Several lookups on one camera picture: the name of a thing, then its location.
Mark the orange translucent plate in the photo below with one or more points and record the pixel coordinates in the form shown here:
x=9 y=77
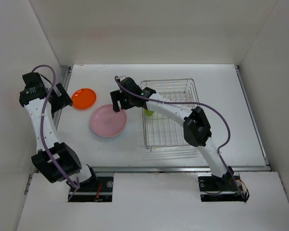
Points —
x=83 y=98

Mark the green plate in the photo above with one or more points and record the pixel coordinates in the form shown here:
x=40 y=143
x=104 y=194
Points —
x=149 y=113

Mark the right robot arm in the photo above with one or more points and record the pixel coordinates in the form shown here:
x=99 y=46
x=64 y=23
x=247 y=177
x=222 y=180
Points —
x=189 y=115

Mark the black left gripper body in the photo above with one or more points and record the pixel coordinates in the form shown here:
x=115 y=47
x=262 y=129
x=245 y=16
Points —
x=59 y=90

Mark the pink plate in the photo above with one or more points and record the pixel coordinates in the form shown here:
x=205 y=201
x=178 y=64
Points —
x=106 y=123

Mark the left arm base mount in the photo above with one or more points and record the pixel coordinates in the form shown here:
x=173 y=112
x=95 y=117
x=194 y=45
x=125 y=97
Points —
x=95 y=188

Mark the wire dish rack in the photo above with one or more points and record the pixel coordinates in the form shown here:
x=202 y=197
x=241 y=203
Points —
x=161 y=133

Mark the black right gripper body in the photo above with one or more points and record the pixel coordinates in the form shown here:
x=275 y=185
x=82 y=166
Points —
x=126 y=102

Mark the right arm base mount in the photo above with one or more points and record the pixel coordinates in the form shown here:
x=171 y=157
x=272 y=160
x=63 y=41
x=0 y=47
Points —
x=213 y=189

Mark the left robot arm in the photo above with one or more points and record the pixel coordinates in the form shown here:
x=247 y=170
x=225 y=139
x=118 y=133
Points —
x=42 y=104

